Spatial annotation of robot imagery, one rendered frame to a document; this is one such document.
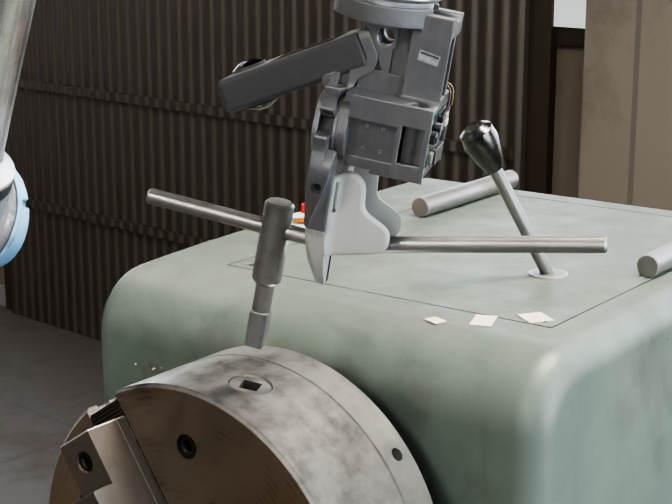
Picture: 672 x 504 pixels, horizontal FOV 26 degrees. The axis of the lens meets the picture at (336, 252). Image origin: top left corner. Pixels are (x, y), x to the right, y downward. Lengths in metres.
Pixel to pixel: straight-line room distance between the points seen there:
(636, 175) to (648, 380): 2.39
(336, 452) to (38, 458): 3.31
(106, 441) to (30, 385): 3.86
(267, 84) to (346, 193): 0.09
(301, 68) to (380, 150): 0.08
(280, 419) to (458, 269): 0.34
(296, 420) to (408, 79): 0.27
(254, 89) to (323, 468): 0.28
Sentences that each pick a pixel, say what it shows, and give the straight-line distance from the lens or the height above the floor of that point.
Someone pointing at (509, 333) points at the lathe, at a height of 1.25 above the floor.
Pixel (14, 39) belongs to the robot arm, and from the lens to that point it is 1.42.
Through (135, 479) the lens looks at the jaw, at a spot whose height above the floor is 1.16.
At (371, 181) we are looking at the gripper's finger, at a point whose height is 1.39.
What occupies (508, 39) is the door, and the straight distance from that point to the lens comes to 3.94.
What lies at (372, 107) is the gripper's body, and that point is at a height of 1.46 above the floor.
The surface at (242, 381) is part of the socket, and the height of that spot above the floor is 1.23.
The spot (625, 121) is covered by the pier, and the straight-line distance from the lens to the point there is 3.64.
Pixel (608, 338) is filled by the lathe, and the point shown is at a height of 1.25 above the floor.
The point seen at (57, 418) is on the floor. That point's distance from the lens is 4.67.
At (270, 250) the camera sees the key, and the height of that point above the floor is 1.34.
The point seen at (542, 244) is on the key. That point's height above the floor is 1.36.
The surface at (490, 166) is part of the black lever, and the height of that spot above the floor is 1.36.
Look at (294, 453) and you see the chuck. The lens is 1.06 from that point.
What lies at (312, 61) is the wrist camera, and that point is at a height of 1.48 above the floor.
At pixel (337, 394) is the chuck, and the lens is 1.13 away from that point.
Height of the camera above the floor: 1.60
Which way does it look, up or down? 14 degrees down
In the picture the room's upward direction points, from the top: straight up
